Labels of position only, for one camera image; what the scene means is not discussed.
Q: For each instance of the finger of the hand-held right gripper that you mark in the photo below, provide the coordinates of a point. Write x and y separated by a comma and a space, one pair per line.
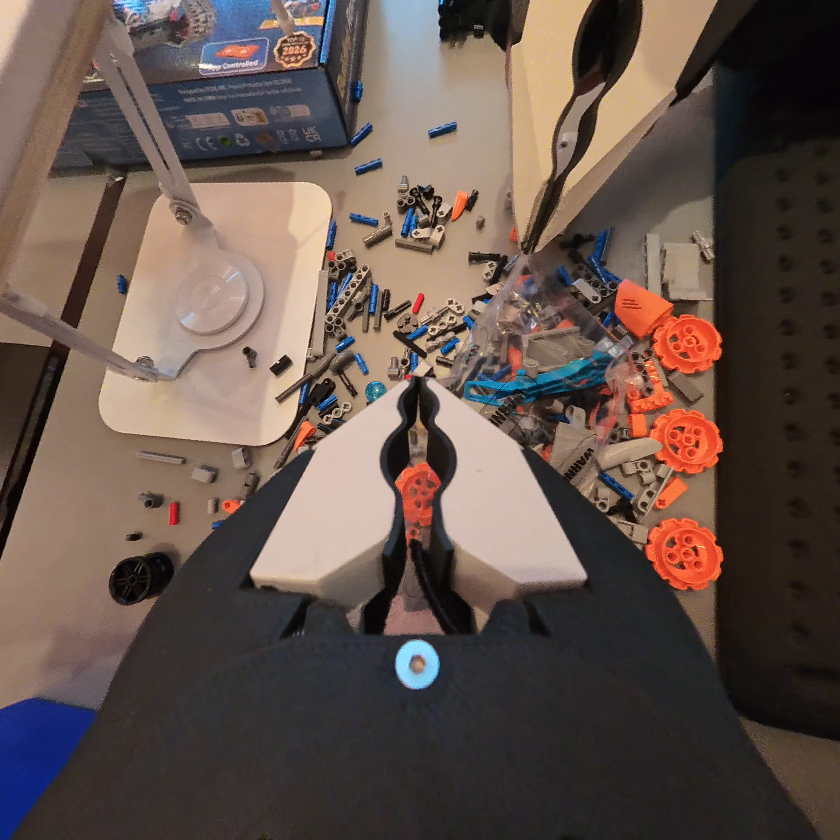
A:
643, 79
535, 98

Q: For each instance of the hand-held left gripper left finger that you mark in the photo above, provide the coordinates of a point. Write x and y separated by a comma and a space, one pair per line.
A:
315, 518

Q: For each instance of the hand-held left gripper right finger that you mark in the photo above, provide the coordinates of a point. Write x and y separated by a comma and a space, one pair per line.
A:
512, 518

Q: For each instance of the clear bag of building pieces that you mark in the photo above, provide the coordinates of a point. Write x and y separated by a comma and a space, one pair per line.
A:
558, 341

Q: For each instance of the pile of small building pieces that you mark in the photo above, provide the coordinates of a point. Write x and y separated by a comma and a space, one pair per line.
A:
394, 315

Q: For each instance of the blue plastic bin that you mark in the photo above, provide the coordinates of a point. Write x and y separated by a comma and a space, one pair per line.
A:
33, 774

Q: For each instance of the grey two-hole connector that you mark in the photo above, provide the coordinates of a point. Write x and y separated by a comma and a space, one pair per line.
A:
241, 457

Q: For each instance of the orange gear wheel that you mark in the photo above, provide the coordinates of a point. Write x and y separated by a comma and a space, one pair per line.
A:
418, 492
686, 441
687, 343
684, 553

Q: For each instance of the black perforated block assembly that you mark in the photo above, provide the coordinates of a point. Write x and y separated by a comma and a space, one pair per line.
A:
466, 16

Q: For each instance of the grey small block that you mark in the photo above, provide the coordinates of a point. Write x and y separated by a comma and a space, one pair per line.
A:
205, 474

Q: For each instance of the teal round dome piece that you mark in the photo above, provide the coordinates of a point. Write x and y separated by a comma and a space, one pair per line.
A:
374, 392

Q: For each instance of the white book stand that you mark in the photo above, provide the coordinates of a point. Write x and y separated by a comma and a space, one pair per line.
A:
216, 407

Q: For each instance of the black short tube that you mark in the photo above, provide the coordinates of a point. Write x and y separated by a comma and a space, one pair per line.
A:
281, 365

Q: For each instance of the light grey axle connector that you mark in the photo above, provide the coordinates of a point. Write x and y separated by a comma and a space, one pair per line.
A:
702, 243

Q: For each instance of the grey long flat bar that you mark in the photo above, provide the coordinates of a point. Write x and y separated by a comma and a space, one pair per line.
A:
653, 262

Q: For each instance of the black wheel hub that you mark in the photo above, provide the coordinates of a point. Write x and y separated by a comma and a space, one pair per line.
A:
138, 577

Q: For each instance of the grey curved panel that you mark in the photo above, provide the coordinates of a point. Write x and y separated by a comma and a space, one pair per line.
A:
686, 272

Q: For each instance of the dark grey tube piece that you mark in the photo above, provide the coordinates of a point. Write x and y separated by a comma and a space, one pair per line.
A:
379, 234

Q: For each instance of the orange curved shell piece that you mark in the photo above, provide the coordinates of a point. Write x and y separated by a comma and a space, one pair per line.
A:
640, 308

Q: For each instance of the blue robot kit box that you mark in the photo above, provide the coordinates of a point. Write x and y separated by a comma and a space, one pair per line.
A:
262, 105

